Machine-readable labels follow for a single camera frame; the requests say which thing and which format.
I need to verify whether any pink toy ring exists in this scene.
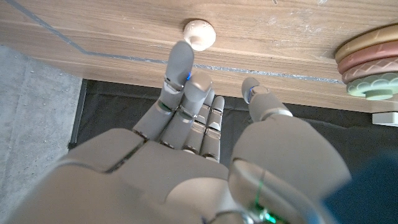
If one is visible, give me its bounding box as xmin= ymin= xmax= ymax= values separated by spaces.
xmin=341 ymin=56 xmax=398 ymax=85

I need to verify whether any small cream toy ring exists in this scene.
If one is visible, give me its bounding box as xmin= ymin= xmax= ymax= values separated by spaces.
xmin=182 ymin=19 xmax=217 ymax=52

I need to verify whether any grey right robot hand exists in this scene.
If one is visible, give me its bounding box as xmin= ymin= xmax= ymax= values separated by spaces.
xmin=6 ymin=40 xmax=352 ymax=224

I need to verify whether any grey tape outline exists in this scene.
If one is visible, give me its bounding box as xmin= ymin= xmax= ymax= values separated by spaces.
xmin=4 ymin=0 xmax=345 ymax=85

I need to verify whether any large orange toy ring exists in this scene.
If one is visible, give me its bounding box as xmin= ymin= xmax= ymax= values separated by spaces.
xmin=335 ymin=24 xmax=398 ymax=65

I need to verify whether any white power strip box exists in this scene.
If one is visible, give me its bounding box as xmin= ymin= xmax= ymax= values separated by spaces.
xmin=372 ymin=111 xmax=398 ymax=128

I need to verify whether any green toy ring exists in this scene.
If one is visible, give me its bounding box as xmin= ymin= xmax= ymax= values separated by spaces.
xmin=346 ymin=72 xmax=398 ymax=101

